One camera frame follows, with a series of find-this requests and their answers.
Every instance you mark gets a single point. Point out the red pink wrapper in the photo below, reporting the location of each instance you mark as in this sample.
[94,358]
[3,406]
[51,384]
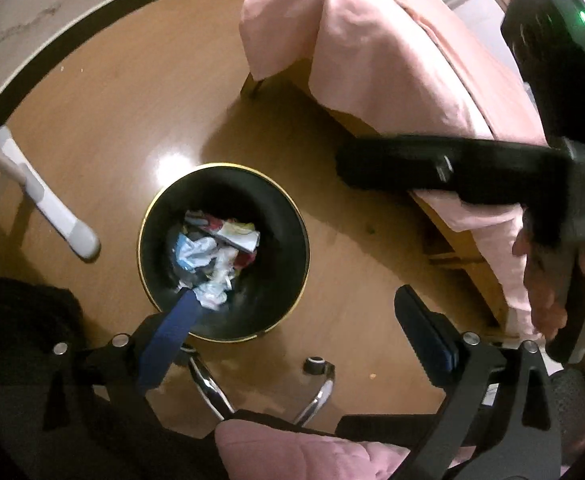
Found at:
[235,235]

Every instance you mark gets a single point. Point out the pink bed sheet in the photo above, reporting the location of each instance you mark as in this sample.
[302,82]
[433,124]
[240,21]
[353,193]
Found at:
[372,35]

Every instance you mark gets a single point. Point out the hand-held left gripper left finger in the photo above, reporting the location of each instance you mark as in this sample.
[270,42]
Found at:
[170,340]

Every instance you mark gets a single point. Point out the black chair caster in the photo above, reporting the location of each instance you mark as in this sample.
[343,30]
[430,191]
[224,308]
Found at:
[315,365]

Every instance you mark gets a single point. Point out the pink seat cushion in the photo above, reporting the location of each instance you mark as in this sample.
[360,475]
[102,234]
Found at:
[292,450]

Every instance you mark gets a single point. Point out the black bin with gold rim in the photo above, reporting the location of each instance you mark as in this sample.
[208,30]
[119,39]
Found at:
[277,260]

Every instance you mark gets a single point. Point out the white grey furniture foot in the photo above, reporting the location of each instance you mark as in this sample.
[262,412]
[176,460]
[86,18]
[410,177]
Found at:
[47,195]

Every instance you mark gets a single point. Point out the white wrapper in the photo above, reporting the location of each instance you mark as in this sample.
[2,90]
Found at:
[217,285]

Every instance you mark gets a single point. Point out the person's right hand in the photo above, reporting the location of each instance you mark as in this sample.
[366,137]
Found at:
[544,290]

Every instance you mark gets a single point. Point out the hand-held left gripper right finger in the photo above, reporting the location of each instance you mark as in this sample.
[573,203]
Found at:
[427,340]

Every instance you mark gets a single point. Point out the chrome chair base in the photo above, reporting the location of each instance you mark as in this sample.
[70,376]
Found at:
[317,400]

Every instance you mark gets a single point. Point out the wooden bed frame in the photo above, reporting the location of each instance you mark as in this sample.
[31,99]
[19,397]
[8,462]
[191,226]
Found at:
[452,240]

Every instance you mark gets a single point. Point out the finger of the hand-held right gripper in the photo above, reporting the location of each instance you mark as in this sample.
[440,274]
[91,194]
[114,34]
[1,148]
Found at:
[422,162]

